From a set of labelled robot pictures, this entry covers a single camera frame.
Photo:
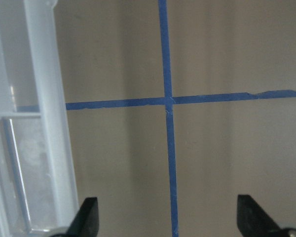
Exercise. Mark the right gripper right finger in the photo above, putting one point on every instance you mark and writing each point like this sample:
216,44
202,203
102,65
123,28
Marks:
253,221

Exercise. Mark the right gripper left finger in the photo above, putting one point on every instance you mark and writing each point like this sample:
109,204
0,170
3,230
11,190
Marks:
86,221

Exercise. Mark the clear plastic box lid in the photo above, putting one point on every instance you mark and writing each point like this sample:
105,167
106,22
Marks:
38,194

